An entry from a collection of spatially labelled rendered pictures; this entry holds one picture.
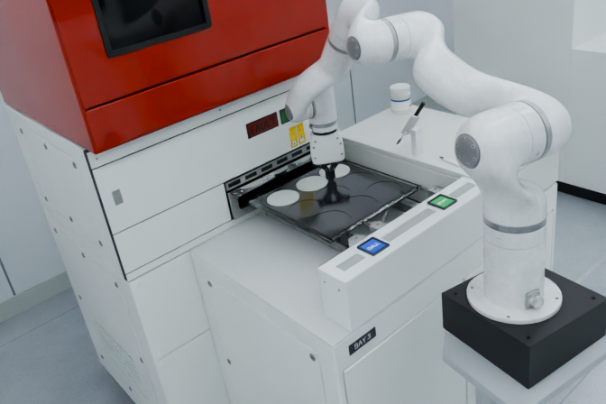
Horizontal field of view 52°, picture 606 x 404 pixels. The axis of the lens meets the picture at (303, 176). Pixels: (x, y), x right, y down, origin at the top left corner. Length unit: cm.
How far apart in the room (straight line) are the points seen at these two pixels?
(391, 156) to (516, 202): 79
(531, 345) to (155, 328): 110
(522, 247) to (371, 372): 54
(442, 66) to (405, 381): 85
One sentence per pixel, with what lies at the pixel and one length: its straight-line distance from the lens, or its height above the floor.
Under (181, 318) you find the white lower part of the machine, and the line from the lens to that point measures 197.
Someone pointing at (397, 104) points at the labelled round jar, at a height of 101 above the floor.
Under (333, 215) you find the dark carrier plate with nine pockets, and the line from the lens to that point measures 175.
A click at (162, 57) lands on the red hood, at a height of 140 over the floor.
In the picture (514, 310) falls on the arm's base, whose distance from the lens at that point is 134.
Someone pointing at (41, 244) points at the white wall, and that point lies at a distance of 336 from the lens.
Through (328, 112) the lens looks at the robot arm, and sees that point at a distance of 181.
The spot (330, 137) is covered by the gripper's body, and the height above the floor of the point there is 106.
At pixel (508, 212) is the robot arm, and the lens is 123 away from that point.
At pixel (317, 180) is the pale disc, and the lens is 194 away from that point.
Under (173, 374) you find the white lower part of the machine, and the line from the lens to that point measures 205.
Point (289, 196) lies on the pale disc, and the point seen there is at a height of 90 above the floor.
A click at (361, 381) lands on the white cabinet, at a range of 157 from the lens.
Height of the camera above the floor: 178
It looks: 26 degrees down
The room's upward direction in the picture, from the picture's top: 9 degrees counter-clockwise
